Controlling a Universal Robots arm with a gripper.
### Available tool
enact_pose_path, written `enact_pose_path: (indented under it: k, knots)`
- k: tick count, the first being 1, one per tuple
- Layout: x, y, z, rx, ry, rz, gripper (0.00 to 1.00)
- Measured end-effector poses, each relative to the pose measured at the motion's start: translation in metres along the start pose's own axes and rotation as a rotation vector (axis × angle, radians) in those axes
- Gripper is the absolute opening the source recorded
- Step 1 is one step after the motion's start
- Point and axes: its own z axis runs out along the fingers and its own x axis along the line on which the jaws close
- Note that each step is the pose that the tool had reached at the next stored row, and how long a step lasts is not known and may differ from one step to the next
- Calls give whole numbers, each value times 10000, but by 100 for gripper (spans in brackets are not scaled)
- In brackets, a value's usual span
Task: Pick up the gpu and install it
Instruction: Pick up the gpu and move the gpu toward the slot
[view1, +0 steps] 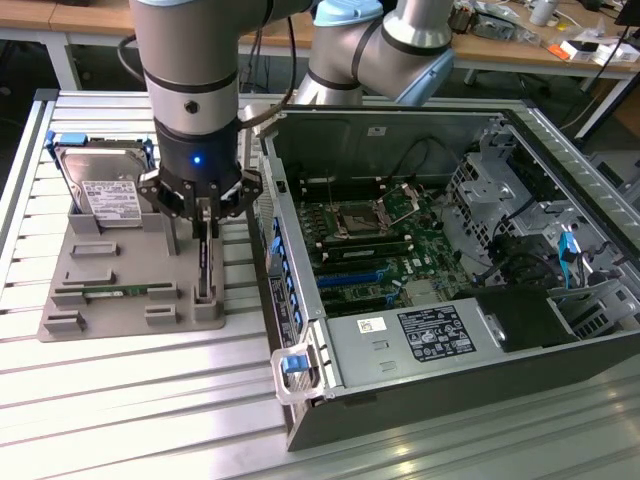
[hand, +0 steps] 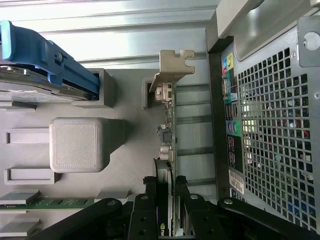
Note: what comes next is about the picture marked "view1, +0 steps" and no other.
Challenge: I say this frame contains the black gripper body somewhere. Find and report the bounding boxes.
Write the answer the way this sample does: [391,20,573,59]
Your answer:
[153,117,242,201]

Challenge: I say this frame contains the green graphics card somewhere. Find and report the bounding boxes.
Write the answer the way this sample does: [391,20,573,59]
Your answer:
[197,219,217,306]

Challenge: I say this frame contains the silver hard disk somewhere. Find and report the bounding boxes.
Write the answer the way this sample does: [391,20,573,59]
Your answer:
[58,143,148,227]

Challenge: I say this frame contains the grey parts rack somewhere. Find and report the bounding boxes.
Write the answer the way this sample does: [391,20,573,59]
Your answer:
[38,197,227,344]

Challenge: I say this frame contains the green RAM stick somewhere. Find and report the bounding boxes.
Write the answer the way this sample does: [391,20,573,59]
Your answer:
[54,283,177,297]

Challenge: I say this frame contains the RAM slot with black clips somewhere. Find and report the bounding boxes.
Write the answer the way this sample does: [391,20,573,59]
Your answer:
[299,192,389,202]
[322,236,407,245]
[298,181,394,190]

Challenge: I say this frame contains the RAM slot with white clips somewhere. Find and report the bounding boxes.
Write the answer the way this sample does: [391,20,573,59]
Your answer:
[298,175,394,184]
[298,186,391,195]
[322,241,410,250]

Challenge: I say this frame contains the blue disk carrier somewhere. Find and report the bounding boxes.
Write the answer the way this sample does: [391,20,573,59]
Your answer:
[43,129,156,174]

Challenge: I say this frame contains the CPU socket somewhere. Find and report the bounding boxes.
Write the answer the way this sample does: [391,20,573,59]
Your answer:
[333,203,389,237]

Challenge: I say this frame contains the long black expansion slot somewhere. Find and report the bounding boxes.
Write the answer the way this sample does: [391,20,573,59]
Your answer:
[322,290,396,306]
[313,260,381,275]
[324,301,396,317]

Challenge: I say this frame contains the blue expansion slot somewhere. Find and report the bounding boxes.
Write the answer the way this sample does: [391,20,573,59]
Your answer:
[316,271,401,290]

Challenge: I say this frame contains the metal socket cover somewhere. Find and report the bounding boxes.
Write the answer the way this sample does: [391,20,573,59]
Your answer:
[375,180,427,222]

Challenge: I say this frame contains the wooden desk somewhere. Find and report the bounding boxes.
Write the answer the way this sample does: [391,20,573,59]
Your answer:
[448,0,640,101]
[0,0,316,91]

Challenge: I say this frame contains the green motherboard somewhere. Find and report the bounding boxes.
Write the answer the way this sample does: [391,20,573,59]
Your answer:
[293,174,479,321]

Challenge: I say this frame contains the grey power supply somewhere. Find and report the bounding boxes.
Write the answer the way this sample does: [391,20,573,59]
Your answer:
[317,294,507,392]

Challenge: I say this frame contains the silver chipset heat sink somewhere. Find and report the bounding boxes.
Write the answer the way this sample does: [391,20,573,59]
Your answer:
[405,283,454,306]

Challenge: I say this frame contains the metal drive cage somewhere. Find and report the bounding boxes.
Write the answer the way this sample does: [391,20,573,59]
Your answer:
[444,127,631,346]

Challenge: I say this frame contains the copper wound motor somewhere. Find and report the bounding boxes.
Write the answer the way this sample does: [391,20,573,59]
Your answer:
[448,2,476,36]

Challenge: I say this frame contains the open PC case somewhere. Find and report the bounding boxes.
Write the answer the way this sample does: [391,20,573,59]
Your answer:
[238,102,640,454]

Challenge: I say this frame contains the grey electronic device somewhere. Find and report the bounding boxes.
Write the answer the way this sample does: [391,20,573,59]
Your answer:
[472,0,521,40]

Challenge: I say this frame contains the white roll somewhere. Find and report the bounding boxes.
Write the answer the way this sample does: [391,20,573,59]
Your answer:
[528,0,560,27]

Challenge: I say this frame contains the orange white box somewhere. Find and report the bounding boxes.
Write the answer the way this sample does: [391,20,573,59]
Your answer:
[547,38,601,62]

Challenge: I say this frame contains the black monitor foot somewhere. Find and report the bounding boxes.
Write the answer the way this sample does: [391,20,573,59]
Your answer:
[613,0,640,27]

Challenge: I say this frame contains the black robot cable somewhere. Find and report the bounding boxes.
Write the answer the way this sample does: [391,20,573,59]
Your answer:
[116,32,152,92]
[239,13,301,132]

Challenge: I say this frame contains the clear plastic case handle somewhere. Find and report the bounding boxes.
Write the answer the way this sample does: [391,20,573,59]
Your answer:
[269,342,322,406]

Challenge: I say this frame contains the thick black cable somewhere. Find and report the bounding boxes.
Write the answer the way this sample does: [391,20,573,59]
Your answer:
[487,192,569,301]

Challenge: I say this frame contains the black plastic duct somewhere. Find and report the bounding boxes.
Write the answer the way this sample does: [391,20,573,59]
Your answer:
[452,287,580,352]

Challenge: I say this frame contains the blue disk wire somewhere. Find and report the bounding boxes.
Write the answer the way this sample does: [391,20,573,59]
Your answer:
[558,229,579,292]

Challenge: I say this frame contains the grey metal frame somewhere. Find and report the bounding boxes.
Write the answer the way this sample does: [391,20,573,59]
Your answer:
[587,149,640,194]

